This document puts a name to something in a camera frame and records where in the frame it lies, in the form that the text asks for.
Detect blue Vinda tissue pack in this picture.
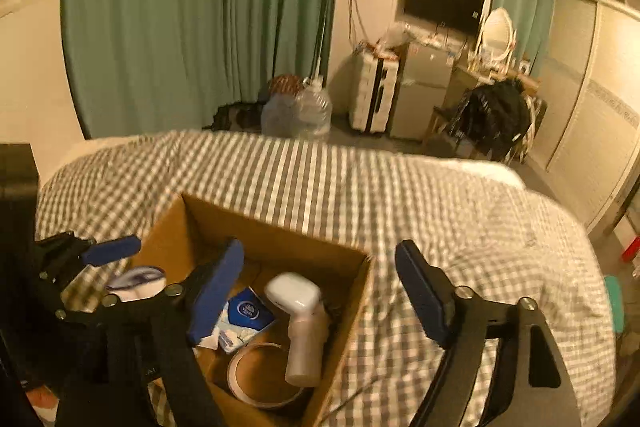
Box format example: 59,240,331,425
198,287,276,355

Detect white bottle with cap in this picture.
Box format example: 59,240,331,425
285,303,330,388

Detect white earbuds case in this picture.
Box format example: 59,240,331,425
265,272,321,315

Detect white rolled socks in box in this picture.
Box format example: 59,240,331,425
106,265,166,303

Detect tape roll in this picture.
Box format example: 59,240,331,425
227,343,304,410

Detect brown cardboard box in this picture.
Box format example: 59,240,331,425
132,195,370,426

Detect white louvred wardrobe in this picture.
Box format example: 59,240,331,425
528,0,639,230

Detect clear water jug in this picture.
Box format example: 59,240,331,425
260,93,295,138
292,76,333,142

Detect green curtain left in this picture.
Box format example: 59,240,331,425
61,0,335,139

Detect black backpack on chair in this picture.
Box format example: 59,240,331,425
447,79,532,162

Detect brown patterned bag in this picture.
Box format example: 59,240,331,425
268,75,304,98

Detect silver mini fridge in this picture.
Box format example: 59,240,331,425
388,42,454,142

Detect white suitcase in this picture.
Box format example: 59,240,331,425
348,50,399,134

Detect white oval vanity mirror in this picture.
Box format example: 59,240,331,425
475,8,516,66

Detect black wall television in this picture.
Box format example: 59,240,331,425
404,0,485,37

